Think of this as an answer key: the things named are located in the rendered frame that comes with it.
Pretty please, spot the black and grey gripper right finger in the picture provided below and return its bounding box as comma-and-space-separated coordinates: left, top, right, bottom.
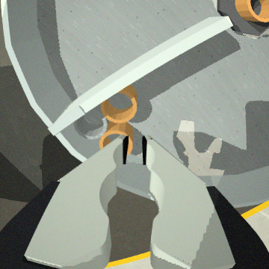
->
142, 135, 269, 269

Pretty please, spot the grey metal sleeve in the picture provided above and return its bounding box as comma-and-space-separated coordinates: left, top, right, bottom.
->
73, 103, 109, 140

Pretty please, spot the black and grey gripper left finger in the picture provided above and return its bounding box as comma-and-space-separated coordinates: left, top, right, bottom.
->
0, 134, 129, 269

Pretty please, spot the bronze bushing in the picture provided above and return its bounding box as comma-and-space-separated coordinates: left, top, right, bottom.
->
235, 0, 269, 22
101, 85, 137, 123
99, 121, 134, 155

